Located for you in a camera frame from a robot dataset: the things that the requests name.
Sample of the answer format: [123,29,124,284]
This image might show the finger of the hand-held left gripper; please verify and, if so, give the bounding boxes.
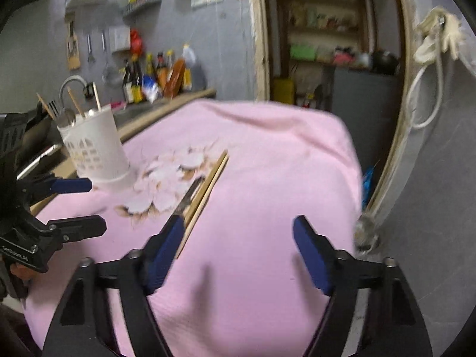
[28,176,93,196]
[35,214,108,244]

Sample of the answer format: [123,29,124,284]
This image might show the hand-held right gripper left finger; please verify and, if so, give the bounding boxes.
[42,214,187,357]

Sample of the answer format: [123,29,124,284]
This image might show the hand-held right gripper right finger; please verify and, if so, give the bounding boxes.
[292,215,434,357]

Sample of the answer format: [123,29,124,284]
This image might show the white plastic utensil holder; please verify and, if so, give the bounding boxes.
[57,105,139,190]

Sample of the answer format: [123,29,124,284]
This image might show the metal table knife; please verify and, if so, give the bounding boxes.
[173,176,206,220]

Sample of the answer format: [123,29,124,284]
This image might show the person's left hand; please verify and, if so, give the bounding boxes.
[9,262,38,281]

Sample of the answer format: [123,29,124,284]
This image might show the grey metal object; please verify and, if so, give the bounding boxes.
[353,212,382,253]

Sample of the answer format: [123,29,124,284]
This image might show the blue plastic bag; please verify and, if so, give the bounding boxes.
[361,164,378,209]

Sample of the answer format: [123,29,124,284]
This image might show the metal faucet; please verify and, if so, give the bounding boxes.
[59,75,93,108]

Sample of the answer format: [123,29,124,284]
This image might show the pink blanket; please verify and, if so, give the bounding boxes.
[24,98,365,357]

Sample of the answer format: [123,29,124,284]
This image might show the metal strainer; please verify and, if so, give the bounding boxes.
[100,32,119,84]

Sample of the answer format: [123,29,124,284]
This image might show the brown pump bottle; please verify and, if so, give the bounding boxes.
[123,59,134,104]

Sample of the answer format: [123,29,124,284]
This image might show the dark bottle yellow label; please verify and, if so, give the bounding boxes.
[132,55,144,103]

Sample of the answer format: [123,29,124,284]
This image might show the blue packet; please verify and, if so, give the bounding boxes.
[143,75,162,103]

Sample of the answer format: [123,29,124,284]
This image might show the wooden knife holder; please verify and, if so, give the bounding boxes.
[65,13,82,71]

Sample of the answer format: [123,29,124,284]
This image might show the dark bottle red label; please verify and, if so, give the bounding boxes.
[156,52,167,86]

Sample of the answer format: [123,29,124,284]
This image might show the red plastic bag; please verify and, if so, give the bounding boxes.
[130,28,145,56]

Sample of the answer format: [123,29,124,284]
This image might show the yellow container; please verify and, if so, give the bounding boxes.
[273,78,297,104]

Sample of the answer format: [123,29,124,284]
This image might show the grey cabinet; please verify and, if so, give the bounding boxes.
[329,65,404,194]

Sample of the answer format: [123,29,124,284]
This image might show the pink cloth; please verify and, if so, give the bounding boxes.
[333,48,354,68]

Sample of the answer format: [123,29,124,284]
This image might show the green box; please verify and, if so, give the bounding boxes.
[289,43,317,62]

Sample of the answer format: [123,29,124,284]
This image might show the black pot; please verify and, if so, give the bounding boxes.
[372,49,400,75]

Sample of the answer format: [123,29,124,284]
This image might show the wooden shelf unit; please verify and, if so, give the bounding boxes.
[281,0,372,64]

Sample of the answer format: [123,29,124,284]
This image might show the white rag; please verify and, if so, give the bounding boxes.
[414,5,470,64]

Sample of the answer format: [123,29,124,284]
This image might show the white wall box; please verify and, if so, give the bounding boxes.
[109,26,131,53]

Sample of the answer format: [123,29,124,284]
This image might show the white cable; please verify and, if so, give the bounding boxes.
[405,55,446,131]

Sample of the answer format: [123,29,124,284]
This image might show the grey wall shelf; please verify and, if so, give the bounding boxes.
[123,0,163,16]

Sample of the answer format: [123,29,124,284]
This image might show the wooden door frame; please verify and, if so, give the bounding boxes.
[247,0,413,227]

